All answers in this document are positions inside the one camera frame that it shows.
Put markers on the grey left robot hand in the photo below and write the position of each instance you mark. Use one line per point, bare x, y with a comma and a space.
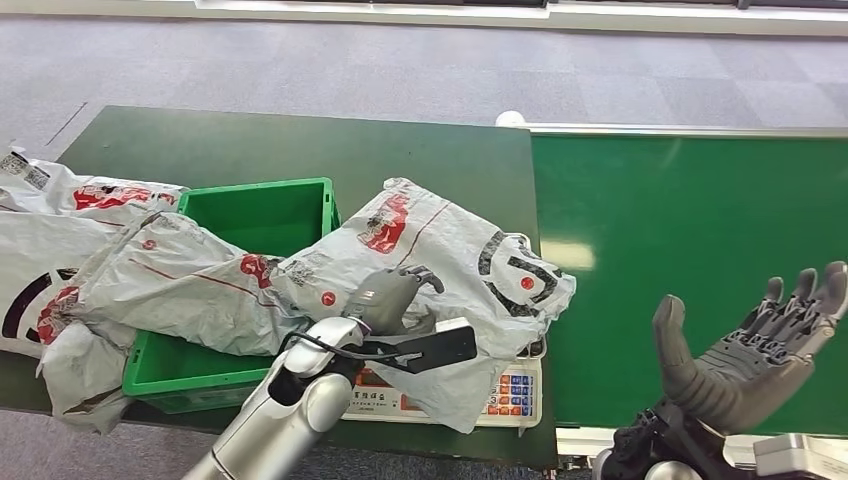
384, 298

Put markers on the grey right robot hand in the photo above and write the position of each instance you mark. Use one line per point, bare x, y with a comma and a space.
735, 378

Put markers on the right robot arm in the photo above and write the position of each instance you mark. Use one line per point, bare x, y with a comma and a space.
662, 444

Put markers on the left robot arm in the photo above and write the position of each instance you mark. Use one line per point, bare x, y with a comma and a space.
291, 424

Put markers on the green plastic crate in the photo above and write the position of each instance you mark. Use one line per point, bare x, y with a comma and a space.
265, 212

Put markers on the electronic scale with steel tray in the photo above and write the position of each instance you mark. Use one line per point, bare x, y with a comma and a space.
517, 391

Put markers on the crumpled grey red-print mailer bag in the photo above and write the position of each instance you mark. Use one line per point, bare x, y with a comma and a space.
185, 291

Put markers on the white round cap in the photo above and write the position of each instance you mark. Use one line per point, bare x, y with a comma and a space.
510, 119

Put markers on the white window sill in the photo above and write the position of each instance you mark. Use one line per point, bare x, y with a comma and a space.
397, 14

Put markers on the white mailer bag with QR codes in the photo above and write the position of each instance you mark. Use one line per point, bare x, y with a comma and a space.
53, 189

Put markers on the large white mailer black arc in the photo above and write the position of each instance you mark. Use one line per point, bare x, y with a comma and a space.
26, 258

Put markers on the dark window frame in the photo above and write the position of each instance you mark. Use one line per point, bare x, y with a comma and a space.
397, 2

